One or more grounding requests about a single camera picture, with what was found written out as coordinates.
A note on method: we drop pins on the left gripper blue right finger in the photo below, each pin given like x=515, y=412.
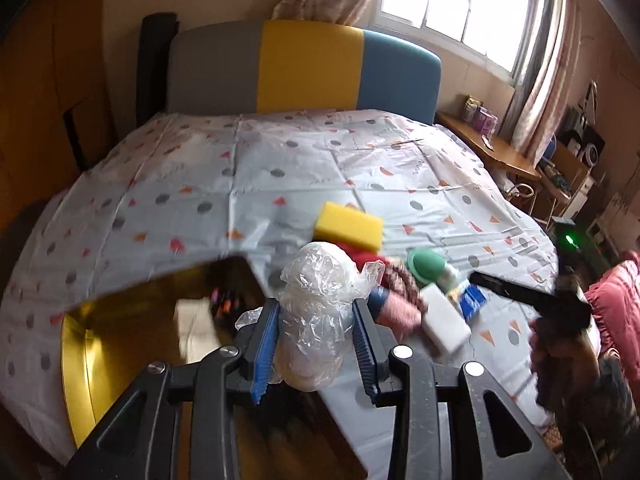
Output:
x=372, y=355

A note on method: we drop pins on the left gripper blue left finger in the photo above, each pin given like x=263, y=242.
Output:
x=259, y=352

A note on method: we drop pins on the white foam block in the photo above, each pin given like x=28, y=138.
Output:
x=442, y=322

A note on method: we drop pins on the clear plastic bag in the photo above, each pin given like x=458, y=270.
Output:
x=315, y=322

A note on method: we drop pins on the red knitted hat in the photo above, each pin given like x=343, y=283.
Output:
x=362, y=257

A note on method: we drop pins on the blue small packet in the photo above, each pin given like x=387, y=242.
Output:
x=471, y=301

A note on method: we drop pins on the green round sponge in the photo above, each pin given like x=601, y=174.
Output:
x=425, y=265

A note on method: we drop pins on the yellow sponge block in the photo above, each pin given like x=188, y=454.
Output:
x=339, y=224

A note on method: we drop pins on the person's right hand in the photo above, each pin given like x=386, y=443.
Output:
x=565, y=366

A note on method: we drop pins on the pink quilted fabric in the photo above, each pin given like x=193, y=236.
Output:
x=614, y=302

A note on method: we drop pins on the gold metal tray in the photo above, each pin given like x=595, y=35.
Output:
x=153, y=388

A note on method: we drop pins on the purple box on desk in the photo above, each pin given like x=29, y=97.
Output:
x=484, y=122

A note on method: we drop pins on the grey yellow blue headboard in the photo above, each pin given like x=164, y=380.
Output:
x=276, y=66

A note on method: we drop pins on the black rolled mat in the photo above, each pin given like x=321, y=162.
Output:
x=156, y=35

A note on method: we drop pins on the wooden wardrobe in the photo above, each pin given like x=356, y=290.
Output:
x=56, y=118

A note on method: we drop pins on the window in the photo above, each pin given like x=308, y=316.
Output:
x=489, y=31

